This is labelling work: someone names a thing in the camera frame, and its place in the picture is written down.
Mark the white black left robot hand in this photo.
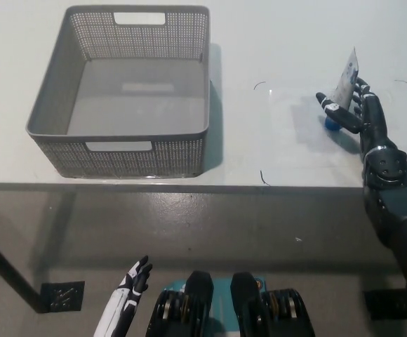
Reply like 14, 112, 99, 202
93, 255, 154, 337

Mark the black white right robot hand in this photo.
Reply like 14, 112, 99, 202
315, 77, 396, 154

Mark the white blue shampoo tube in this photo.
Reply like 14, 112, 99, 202
324, 47, 361, 132

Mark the black floor plate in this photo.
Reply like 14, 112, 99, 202
363, 289, 407, 321
41, 281, 86, 312

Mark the black table leg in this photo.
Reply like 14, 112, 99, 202
0, 227, 48, 315

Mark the grey perforated plastic basket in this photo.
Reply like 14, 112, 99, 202
25, 5, 211, 178

